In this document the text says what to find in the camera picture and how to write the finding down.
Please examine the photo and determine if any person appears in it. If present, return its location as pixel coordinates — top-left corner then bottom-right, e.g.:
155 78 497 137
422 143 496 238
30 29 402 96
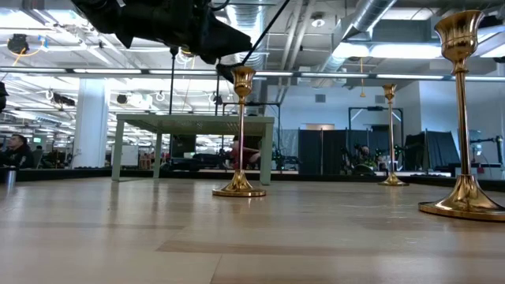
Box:
0 133 35 170
230 136 262 170

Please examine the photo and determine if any pale green perforated metal riser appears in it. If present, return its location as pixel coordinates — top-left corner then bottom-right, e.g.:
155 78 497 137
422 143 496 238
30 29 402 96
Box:
111 114 275 186

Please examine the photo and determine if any silver ventilation duct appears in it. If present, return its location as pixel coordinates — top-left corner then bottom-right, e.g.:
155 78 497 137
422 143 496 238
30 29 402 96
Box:
226 0 273 71
315 0 398 74

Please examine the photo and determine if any black background monitor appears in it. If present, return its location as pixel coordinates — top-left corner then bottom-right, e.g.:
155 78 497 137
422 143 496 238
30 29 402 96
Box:
170 134 197 159

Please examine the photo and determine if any black ceiling-mounted device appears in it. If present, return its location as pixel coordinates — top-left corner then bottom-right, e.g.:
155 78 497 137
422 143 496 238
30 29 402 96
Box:
6 33 31 54

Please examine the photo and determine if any black metal table frame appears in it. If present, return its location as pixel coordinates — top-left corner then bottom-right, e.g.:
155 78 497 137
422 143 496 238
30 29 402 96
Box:
0 167 505 193

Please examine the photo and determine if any white board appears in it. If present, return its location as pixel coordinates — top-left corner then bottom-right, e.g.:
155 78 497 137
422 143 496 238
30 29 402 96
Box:
120 144 140 166

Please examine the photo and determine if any black divider curtain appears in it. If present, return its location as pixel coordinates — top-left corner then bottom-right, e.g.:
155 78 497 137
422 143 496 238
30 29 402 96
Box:
297 129 390 175
404 130 461 171

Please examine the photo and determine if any white building column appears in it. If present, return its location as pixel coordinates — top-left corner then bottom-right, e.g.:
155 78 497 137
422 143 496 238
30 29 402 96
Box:
70 77 111 170

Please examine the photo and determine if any gold brass candlestick holder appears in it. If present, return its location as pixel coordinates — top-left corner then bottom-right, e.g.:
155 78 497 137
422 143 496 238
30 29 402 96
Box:
377 83 410 187
211 65 267 198
417 9 505 222

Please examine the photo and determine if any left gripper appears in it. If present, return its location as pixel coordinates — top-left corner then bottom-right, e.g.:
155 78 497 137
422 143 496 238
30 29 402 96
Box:
118 0 253 66

